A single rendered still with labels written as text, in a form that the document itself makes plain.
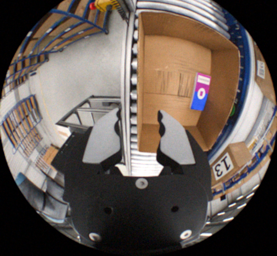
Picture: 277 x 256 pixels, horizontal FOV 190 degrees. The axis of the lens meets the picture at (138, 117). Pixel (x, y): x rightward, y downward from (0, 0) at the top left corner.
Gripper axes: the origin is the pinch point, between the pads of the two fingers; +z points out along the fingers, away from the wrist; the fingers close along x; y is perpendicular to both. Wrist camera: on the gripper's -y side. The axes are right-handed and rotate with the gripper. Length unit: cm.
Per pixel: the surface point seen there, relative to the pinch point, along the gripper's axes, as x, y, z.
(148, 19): 1.2, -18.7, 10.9
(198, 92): 24.2, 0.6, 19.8
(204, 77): 25.5, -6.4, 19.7
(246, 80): 45.0, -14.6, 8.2
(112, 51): -33, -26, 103
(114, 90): -30, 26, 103
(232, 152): 51, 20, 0
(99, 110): -35, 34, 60
